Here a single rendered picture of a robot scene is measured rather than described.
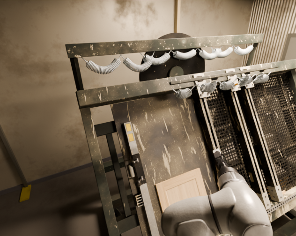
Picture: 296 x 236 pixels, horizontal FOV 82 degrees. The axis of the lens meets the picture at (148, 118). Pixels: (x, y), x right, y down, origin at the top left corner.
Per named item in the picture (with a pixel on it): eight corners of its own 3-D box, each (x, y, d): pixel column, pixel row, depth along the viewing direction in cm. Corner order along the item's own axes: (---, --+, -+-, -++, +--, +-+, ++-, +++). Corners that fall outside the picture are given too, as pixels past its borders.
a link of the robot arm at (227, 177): (227, 208, 56) (223, 195, 62) (256, 199, 54) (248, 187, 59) (215, 186, 55) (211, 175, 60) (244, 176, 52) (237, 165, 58)
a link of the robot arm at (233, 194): (248, 174, 52) (205, 185, 55) (276, 217, 37) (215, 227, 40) (258, 203, 54) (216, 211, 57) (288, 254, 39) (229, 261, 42)
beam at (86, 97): (79, 110, 111) (78, 106, 102) (76, 95, 112) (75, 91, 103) (290, 71, 189) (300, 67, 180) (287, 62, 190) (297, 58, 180)
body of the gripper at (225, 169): (214, 175, 60) (210, 162, 69) (225, 195, 61) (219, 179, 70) (236, 167, 58) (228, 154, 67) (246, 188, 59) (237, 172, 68)
